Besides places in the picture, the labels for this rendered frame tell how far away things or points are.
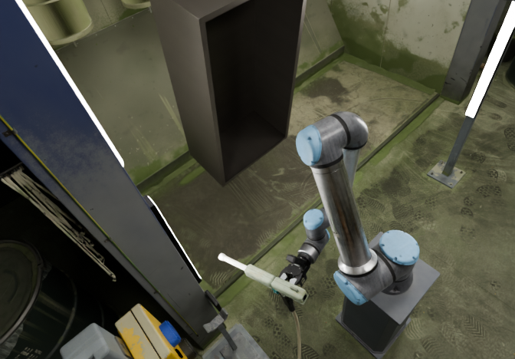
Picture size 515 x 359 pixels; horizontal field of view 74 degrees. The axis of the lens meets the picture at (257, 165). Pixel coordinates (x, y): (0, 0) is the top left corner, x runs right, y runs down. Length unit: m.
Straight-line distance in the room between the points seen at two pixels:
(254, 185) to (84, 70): 1.52
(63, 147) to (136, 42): 2.10
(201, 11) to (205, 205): 1.68
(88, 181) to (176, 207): 1.80
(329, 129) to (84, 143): 0.69
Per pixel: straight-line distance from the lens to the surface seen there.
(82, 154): 0.97
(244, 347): 1.43
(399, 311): 1.65
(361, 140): 1.19
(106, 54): 2.92
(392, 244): 1.46
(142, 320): 0.71
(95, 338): 0.63
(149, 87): 2.93
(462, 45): 3.35
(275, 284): 1.52
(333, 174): 1.13
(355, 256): 1.33
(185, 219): 2.68
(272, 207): 2.58
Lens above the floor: 2.17
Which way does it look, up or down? 48 degrees down
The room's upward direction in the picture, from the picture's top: 11 degrees counter-clockwise
